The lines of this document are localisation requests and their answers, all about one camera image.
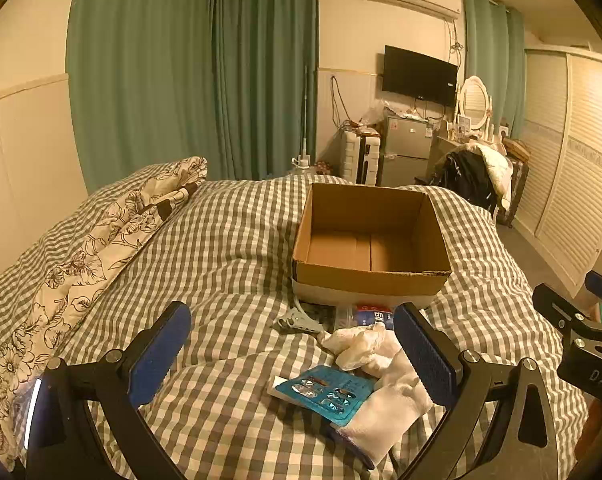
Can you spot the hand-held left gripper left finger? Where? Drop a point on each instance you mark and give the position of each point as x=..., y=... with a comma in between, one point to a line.
x=156, y=355

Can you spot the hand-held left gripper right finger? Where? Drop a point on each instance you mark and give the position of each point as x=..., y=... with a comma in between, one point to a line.
x=426, y=355

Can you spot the white lace sock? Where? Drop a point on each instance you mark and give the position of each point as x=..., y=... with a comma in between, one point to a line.
x=366, y=347

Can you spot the clear bottle with blue label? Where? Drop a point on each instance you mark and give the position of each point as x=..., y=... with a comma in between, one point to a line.
x=368, y=316

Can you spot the white cloth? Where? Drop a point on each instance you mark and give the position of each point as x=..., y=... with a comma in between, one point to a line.
x=386, y=415

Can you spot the blue blister pack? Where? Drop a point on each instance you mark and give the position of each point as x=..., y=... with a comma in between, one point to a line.
x=326, y=392

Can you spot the brown cardboard box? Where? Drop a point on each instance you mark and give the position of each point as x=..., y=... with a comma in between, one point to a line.
x=331, y=220

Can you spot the floral print quilt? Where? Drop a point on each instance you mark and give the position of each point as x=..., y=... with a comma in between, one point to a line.
x=81, y=270

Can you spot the white louvred wardrobe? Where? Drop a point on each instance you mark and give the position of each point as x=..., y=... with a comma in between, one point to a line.
x=576, y=170

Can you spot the brown suitcase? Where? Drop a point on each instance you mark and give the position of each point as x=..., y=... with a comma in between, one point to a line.
x=516, y=190

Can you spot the white padded jacket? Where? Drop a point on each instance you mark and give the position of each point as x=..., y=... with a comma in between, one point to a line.
x=498, y=165

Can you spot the black jacket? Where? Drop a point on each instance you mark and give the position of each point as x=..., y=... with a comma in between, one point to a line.
x=466, y=175

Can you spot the wicker tray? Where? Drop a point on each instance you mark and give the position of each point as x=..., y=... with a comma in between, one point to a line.
x=516, y=147

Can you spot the white dressing table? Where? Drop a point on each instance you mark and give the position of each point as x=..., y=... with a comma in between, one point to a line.
x=446, y=142

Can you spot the silver small fridge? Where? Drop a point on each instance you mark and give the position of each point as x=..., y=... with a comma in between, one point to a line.
x=406, y=155

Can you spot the white ribbed suitcase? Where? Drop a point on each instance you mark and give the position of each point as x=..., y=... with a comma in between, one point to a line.
x=353, y=157

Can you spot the brown patterned bag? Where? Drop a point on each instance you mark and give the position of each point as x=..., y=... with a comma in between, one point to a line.
x=325, y=166

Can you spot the white oval mirror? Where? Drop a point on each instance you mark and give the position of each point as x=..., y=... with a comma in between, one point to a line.
x=475, y=102

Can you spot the crumpled plastic bag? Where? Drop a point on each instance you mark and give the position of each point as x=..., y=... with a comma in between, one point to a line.
x=381, y=110

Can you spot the narrow green curtain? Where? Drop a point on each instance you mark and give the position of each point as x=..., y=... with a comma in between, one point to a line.
x=493, y=60

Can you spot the white mop pole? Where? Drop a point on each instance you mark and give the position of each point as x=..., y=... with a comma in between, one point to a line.
x=305, y=110

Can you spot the wide green curtain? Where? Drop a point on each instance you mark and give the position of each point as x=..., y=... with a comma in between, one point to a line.
x=141, y=60

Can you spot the black wall television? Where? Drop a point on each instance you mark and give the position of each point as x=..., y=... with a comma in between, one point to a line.
x=418, y=76

